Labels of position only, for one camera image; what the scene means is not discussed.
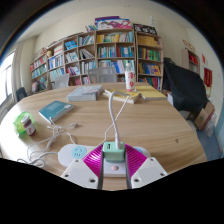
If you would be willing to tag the window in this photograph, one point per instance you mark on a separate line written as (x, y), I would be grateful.
(5, 80)

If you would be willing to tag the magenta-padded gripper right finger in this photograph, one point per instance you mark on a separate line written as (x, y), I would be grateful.
(148, 170)

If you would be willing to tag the mint green charger block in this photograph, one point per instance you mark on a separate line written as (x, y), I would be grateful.
(113, 154)

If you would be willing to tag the dark office chair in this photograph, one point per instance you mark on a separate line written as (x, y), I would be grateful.
(21, 94)

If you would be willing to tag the black cloth cover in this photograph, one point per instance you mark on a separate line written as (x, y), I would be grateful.
(185, 86)

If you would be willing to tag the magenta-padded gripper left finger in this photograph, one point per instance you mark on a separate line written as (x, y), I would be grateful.
(80, 171)

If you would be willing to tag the cardboard box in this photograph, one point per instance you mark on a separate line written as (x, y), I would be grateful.
(204, 116)

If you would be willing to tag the teal book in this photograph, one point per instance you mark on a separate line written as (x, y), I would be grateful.
(55, 110)

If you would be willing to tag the closed yellow book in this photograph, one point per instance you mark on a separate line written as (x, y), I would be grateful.
(151, 93)

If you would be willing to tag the wide grey translucent chair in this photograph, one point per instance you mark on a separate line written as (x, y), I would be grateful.
(101, 75)

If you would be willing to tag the narrow grey translucent chair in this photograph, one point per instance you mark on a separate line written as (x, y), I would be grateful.
(62, 81)

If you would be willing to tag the grey book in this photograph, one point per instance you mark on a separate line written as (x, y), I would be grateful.
(85, 93)

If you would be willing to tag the red hanging banner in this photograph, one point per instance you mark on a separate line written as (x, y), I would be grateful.
(207, 77)

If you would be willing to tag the small red-labelled jar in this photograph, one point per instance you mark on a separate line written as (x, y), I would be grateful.
(29, 126)

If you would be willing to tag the small wooden wall shelf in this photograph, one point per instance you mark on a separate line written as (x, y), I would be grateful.
(192, 60)

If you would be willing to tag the large wooden bookshelf unit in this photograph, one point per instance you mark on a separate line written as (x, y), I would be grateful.
(113, 50)

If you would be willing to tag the open yellow book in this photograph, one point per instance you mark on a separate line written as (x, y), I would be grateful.
(128, 96)

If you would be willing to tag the green translucent container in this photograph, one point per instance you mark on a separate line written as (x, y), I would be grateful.
(18, 123)

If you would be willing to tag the white bottle with red label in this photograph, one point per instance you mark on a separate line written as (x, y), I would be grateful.
(130, 80)

